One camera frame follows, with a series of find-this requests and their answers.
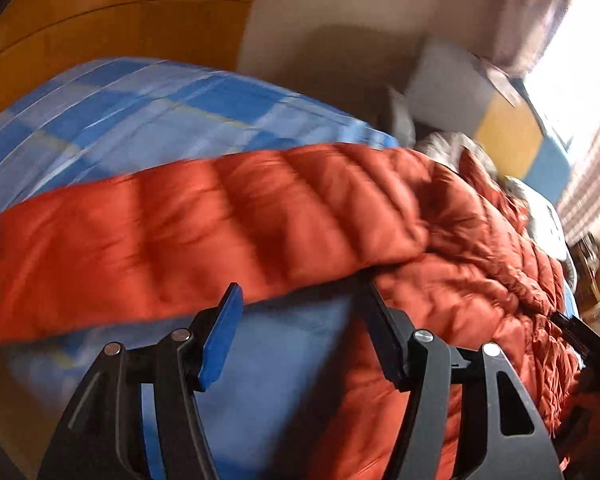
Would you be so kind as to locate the orange down jacket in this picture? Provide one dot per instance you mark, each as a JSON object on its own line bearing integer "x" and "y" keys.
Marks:
{"x": 260, "y": 220}

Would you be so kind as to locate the wooden desk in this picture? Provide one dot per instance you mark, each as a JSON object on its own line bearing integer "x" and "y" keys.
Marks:
{"x": 597, "y": 270}

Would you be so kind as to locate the pink sheer curtain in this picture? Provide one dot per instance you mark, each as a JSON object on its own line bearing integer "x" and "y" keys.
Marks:
{"x": 530, "y": 15}

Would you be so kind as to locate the grey pillow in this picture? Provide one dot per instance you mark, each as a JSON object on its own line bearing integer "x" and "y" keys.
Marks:
{"x": 402, "y": 117}

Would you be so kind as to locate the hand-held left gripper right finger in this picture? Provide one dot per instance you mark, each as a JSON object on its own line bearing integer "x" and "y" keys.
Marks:
{"x": 386, "y": 345}

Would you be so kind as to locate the orange wooden wardrobe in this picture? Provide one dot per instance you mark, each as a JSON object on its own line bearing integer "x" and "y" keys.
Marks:
{"x": 80, "y": 15}

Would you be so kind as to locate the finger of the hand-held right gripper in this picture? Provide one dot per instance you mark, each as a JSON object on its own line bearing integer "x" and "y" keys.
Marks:
{"x": 587, "y": 345}

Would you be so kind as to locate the beige down garment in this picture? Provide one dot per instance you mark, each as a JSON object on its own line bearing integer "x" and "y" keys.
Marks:
{"x": 445, "y": 145}

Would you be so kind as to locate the white printed pillow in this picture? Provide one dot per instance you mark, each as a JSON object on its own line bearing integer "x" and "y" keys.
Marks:
{"x": 542, "y": 220}

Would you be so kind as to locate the grey yellow blue padded headboard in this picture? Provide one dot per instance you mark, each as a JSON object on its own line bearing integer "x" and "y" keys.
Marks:
{"x": 455, "y": 90}

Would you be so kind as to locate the bright window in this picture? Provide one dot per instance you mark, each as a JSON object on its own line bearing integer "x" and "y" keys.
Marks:
{"x": 580, "y": 60}

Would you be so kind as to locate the blue plaid bed sheet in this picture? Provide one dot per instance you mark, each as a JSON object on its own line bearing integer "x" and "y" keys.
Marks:
{"x": 130, "y": 110}

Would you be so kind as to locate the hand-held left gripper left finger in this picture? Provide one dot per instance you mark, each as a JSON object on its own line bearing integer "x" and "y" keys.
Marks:
{"x": 215, "y": 347}

